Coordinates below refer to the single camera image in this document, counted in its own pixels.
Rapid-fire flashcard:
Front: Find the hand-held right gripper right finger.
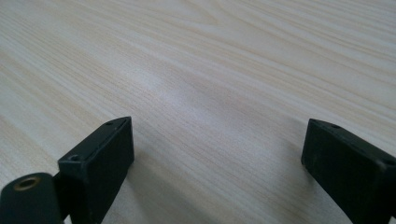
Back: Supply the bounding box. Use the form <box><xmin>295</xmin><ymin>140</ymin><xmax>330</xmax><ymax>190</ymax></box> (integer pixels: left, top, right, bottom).
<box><xmin>301</xmin><ymin>118</ymin><xmax>396</xmax><ymax>224</ymax></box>

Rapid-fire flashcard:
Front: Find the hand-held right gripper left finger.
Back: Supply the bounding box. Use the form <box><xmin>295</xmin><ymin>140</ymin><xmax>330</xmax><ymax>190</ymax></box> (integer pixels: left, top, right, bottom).
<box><xmin>58</xmin><ymin>116</ymin><xmax>135</xmax><ymax>224</ymax></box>

